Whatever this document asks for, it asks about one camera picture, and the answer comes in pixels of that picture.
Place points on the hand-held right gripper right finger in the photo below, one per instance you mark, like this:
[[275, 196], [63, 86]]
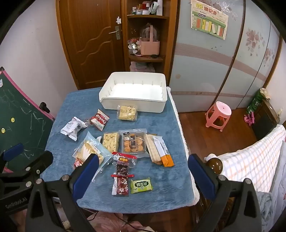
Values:
[[201, 178]]

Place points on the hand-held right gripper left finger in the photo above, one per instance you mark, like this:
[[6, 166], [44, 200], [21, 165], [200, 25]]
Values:
[[86, 176]]

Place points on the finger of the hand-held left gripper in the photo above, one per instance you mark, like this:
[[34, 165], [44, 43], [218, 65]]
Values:
[[13, 151], [42, 159]]

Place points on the small red candy packet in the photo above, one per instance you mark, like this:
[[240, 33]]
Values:
[[78, 162]]

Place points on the clear cracker packet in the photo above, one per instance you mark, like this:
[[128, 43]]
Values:
[[89, 147]]

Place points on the red snack packet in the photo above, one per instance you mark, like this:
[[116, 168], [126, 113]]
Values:
[[121, 185]]

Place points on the white and orange snack packet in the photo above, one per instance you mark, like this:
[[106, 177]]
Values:
[[168, 160]]

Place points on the red-topped dark snack packet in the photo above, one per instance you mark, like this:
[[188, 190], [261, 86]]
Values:
[[122, 168]]

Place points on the clear rice puff packet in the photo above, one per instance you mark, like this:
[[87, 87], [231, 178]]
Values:
[[110, 142]]

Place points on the green snack packet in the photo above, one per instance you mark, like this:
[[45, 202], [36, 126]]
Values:
[[141, 185]]

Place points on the orange cookie tray packet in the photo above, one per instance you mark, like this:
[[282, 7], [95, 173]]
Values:
[[134, 144]]

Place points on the beige wafer packet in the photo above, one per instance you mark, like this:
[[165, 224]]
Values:
[[150, 149]]

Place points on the white plastic storage bin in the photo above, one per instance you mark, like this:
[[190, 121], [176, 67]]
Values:
[[134, 89]]

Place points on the brown wooden bedpost knob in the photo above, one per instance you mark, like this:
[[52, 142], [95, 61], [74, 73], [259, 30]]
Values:
[[214, 166]]

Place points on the green chalkboard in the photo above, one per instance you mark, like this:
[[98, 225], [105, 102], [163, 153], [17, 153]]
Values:
[[20, 116]]

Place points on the grey and white snack packet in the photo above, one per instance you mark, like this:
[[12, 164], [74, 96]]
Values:
[[71, 129]]

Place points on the black chalkboard clamp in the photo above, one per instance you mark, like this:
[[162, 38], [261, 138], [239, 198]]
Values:
[[44, 107]]

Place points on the checked bed cloth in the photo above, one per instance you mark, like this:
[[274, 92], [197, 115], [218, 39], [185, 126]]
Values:
[[252, 156]]

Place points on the red and white cookie packet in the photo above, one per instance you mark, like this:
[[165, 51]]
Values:
[[99, 119]]

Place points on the pink plastic stool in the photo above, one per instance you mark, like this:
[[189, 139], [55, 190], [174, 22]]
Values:
[[220, 111]]

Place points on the blue fluffy blanket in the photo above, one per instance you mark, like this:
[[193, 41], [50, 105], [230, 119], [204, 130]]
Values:
[[156, 125]]

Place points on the grey blue cloth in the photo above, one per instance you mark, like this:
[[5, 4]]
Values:
[[264, 207]]

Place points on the clear puffed snack packet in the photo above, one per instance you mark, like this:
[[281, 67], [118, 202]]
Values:
[[127, 113]]

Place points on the pink toy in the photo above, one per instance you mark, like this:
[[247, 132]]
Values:
[[249, 119]]

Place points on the dark wooden cabinet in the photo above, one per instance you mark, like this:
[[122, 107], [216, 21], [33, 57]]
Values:
[[265, 120]]

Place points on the green bag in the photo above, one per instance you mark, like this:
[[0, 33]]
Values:
[[254, 101]]

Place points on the floral sliding wardrobe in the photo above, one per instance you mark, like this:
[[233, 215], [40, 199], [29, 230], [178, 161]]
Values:
[[212, 73]]

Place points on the folded cloths on shelf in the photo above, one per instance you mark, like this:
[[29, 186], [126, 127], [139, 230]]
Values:
[[141, 66]]

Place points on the brown wooden door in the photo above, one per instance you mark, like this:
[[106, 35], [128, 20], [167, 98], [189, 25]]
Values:
[[89, 44]]

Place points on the shiny wrappers on shelf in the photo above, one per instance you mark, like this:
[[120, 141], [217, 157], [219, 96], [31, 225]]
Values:
[[134, 45]]

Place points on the pink basket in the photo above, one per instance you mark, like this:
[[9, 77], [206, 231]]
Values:
[[149, 46]]

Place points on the white door hook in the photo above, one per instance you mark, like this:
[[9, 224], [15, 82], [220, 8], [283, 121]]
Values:
[[118, 20]]

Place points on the bottles and jars on shelf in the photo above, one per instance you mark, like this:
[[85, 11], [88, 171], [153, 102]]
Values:
[[147, 7]]

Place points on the wall poster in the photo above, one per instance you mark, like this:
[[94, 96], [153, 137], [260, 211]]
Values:
[[209, 22]]

